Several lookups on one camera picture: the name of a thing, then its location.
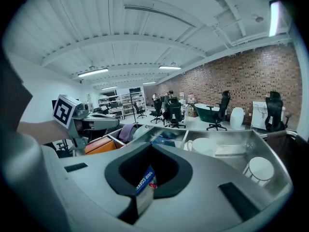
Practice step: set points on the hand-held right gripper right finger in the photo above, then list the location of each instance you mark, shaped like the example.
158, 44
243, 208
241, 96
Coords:
205, 202

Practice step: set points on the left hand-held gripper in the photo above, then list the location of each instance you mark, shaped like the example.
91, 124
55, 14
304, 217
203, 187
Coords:
64, 110

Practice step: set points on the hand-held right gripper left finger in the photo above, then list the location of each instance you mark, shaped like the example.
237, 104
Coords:
84, 190

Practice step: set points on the orange box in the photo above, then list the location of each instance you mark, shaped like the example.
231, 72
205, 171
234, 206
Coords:
101, 146

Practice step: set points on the purple packet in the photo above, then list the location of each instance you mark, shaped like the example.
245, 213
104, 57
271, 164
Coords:
128, 133

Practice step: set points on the white slim packet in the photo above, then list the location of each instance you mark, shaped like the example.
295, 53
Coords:
142, 133

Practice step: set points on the large plain white mug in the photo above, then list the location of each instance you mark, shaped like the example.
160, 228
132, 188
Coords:
202, 147

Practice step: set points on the small red packet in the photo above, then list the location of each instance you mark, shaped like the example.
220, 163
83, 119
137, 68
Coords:
153, 185

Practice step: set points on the stainless steel service cart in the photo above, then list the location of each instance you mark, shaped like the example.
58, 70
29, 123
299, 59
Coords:
229, 146

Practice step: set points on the blue coffee box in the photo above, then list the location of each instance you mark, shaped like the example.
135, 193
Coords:
164, 143
144, 182

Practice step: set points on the white mug striped print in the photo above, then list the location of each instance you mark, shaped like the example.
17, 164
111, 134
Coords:
259, 170

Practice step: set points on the person's left forearm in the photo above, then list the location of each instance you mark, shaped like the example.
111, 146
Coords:
43, 132

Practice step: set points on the white storage shelving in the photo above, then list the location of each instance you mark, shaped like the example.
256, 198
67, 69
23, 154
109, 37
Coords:
120, 103

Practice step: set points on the black floor stand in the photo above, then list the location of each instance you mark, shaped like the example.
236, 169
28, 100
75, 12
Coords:
133, 105

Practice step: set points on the black office chair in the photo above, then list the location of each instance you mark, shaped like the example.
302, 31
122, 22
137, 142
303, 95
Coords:
175, 112
139, 110
157, 111
275, 112
220, 112

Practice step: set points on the ceiling tube light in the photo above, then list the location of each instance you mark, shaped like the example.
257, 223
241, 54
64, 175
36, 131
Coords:
169, 67
149, 82
93, 72
109, 87
274, 18

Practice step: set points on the pile of cardboard boxes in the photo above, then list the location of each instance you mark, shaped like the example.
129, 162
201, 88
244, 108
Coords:
189, 105

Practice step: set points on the green bathtub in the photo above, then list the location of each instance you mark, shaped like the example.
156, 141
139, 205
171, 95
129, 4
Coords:
201, 112

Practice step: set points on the white cabinet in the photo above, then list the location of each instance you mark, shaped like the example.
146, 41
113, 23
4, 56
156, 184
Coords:
258, 115

